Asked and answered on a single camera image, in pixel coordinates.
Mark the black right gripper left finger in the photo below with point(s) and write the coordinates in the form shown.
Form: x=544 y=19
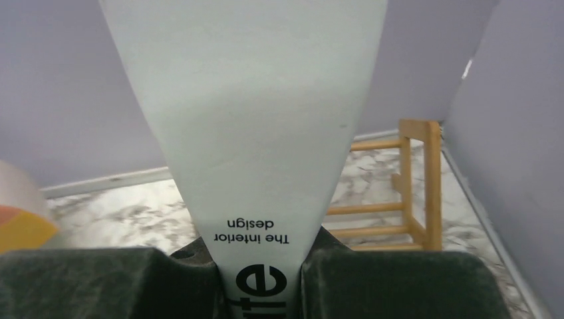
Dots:
x=133 y=282

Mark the cream orange cylinder container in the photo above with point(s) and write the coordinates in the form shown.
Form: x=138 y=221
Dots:
x=24 y=213

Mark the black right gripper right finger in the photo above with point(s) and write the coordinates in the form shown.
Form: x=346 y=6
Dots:
x=338 y=282

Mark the wooden book rack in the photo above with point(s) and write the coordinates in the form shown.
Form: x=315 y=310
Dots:
x=427 y=237

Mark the white Decorate book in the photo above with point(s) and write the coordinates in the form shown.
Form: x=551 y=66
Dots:
x=254 y=105

